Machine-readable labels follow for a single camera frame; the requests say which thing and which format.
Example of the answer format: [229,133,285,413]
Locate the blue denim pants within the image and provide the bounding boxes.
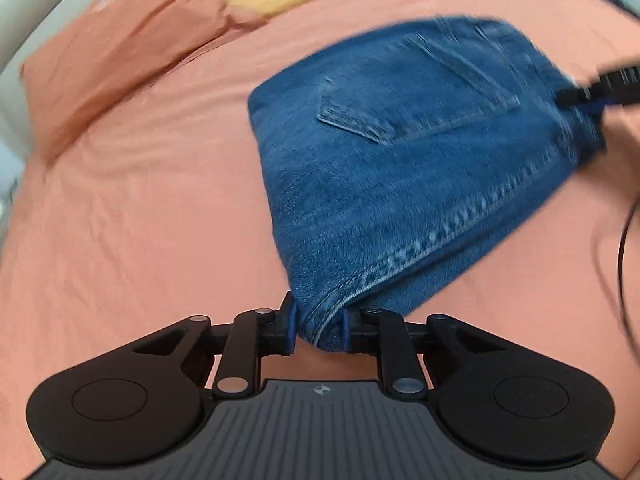
[248,16,608,352]

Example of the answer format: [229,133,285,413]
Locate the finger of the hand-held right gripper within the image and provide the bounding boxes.
[555,64,640,110]

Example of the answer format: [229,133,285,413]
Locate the orange embroidered pillow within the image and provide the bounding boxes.
[20,0,267,162]

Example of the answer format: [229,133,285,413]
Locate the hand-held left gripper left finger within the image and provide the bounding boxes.
[133,292,301,401]

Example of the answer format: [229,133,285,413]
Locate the dark cord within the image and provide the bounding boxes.
[590,205,640,343]

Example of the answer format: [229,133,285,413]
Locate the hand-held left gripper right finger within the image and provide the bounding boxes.
[341,308,506,396]

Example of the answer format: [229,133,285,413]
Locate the orange bed sheet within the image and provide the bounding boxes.
[0,0,640,476]

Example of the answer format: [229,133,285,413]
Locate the beige upholstered headboard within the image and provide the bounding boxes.
[0,0,108,161]

